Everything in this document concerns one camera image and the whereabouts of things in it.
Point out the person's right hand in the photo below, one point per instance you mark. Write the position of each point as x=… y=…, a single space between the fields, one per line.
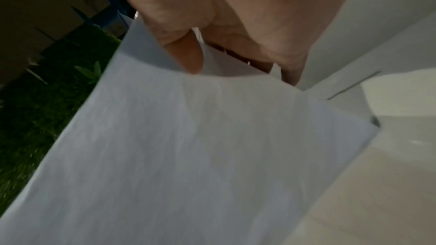
x=238 y=7

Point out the large white paper sheet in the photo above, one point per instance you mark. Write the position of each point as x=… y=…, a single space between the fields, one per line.
x=177 y=157

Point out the brown cardboard box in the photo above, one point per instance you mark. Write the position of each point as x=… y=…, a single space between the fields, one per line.
x=37 y=15

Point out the folded white paper sheet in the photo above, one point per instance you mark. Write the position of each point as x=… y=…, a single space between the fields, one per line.
x=368 y=23

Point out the blue plastic object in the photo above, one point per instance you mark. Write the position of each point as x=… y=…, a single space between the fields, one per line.
x=114 y=19

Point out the green artificial grass mat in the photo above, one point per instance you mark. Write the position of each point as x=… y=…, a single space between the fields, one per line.
x=37 y=120

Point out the light green leaf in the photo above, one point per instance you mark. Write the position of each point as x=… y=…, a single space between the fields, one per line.
x=91 y=71

